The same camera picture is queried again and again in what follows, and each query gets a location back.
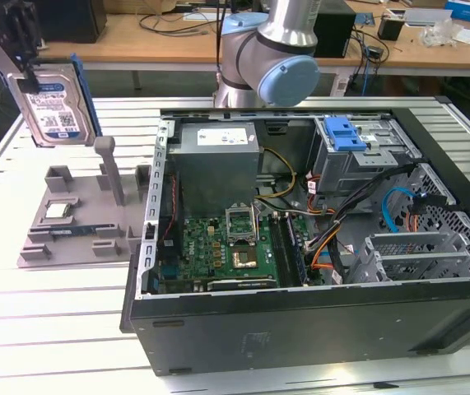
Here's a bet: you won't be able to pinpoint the hard disk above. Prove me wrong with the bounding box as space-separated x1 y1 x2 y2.
7 53 103 148

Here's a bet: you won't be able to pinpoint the large black box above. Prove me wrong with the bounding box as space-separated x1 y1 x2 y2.
32 0 108 44

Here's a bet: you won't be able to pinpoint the wooden workbench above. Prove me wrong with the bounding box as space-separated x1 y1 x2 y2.
0 0 470 79

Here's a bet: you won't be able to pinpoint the silver CPU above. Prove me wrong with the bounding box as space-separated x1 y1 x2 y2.
43 202 73 219

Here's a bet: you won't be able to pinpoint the grey parts rack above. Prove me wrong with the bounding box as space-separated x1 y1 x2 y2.
16 137 153 271

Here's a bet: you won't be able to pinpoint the blue RAM stick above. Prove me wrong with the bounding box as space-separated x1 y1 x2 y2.
49 225 114 238

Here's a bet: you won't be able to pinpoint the grey power supply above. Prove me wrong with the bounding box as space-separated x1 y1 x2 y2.
167 122 265 219

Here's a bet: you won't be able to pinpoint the metal socket cover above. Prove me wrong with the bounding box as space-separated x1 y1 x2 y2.
225 203 258 248

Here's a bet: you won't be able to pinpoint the green motherboard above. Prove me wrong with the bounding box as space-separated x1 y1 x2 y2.
158 216 326 294

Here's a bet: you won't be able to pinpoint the black tower computer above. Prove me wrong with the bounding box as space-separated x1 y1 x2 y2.
312 11 358 58

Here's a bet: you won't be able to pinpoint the CPU socket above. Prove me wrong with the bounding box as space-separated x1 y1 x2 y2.
230 245 258 271

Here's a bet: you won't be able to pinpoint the blue drive latch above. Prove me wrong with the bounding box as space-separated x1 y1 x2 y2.
323 118 368 152

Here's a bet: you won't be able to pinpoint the black graphics card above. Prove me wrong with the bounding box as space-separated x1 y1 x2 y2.
207 277 279 293

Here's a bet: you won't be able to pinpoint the black RAM slot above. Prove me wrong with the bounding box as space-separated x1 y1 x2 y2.
269 220 297 289

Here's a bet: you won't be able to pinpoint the grey optical drive cage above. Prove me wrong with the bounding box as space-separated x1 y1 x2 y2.
311 116 423 194

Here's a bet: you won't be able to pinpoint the installed RAM stick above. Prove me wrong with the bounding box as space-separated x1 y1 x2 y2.
286 216 309 286

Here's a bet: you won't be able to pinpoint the small black box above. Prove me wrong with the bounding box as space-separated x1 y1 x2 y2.
377 14 405 41

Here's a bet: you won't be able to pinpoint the flat grey device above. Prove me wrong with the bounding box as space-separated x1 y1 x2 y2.
403 8 452 28

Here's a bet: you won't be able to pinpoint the black PC case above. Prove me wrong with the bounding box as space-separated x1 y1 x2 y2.
119 96 470 378

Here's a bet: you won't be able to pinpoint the clear plastic bags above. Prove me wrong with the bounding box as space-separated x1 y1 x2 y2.
419 20 466 46

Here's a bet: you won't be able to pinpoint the black power connector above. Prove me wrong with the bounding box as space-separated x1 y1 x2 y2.
411 196 458 215

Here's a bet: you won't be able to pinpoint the yellow and black wire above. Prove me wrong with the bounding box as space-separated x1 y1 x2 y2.
258 146 297 202

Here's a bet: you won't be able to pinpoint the blue hanging cable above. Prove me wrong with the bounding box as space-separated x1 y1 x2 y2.
361 61 374 98

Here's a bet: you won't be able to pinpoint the black cable bundle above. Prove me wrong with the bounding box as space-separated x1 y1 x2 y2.
328 162 421 285

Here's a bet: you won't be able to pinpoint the blue wire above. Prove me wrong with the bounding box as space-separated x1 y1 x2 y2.
382 187 419 235

